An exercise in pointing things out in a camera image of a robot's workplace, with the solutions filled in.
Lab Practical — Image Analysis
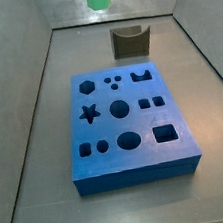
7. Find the blue shape sorter block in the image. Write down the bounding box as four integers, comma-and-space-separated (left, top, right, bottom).
70, 62, 202, 196

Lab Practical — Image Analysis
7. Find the dark grey curved holder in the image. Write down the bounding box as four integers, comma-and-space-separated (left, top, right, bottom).
110, 25, 151, 59

